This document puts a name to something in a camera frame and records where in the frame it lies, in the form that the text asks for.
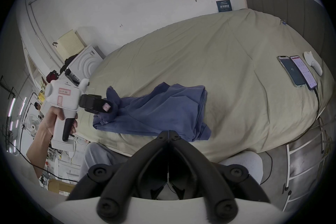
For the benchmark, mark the white metal rack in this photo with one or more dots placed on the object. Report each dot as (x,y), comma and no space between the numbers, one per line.
(307,165)

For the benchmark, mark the grey padded headboard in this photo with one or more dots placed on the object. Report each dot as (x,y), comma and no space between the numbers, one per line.
(286,5)

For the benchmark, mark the dark red bag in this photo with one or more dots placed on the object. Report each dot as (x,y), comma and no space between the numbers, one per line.
(52,76)

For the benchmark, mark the bed with beige sheet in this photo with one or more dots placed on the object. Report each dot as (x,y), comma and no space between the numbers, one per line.
(210,55)

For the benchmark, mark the person's left hand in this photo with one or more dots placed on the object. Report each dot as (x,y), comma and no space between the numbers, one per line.
(48,120)

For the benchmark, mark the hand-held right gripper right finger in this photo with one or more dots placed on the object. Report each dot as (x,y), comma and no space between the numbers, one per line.
(212,178)

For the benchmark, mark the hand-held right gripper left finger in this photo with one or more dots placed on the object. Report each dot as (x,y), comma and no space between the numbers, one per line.
(123,178)

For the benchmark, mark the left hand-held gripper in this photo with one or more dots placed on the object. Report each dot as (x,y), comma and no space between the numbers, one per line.
(63,95)

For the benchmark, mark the white standing fan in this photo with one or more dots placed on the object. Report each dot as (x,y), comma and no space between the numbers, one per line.
(32,124)

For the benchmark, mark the phone with pale screen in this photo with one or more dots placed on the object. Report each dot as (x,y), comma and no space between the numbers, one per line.
(304,72)

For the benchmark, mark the beige perforated board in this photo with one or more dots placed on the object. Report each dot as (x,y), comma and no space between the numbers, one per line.
(70,44)

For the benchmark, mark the white washing machine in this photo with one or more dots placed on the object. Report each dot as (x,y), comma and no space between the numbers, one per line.
(85,64)

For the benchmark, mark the phone with dark screen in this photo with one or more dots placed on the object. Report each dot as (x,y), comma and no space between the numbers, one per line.
(291,70)

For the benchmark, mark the white hand controller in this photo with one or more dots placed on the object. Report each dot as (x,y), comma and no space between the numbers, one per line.
(313,62)

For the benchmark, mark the person's left forearm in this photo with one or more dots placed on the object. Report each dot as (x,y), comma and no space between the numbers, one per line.
(36,149)

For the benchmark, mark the dark blue shirt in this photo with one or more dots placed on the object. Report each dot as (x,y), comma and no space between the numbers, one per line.
(162,110)

